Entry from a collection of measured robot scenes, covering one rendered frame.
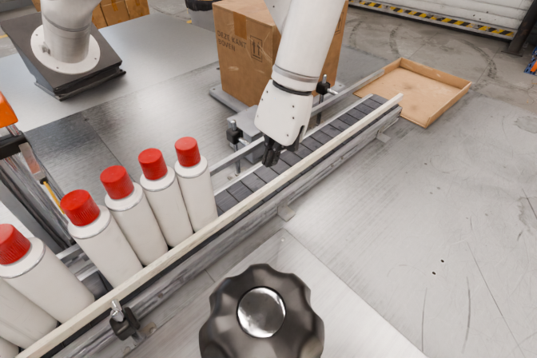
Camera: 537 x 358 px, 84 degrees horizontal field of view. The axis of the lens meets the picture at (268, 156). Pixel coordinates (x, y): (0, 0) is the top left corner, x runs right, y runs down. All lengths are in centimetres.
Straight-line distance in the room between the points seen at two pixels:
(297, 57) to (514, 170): 66
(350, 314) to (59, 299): 41
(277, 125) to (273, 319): 41
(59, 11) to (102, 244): 71
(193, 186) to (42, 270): 21
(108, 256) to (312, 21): 45
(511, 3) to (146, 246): 431
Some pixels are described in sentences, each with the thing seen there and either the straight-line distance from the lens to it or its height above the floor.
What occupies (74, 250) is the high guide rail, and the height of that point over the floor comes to 96.
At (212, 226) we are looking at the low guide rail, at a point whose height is 92.
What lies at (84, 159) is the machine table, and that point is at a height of 83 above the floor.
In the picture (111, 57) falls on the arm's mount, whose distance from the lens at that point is 126.
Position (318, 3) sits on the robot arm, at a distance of 51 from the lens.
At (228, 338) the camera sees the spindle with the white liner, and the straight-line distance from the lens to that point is 20.
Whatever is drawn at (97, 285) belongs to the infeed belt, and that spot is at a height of 88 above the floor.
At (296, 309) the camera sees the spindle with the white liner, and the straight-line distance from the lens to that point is 20.
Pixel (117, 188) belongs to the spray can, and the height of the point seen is 107.
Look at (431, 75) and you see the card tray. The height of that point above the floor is 84.
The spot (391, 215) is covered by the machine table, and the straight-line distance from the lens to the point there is 72.
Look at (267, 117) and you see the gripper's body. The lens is 58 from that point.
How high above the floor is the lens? 137
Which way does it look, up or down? 43 degrees down
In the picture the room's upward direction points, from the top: straight up
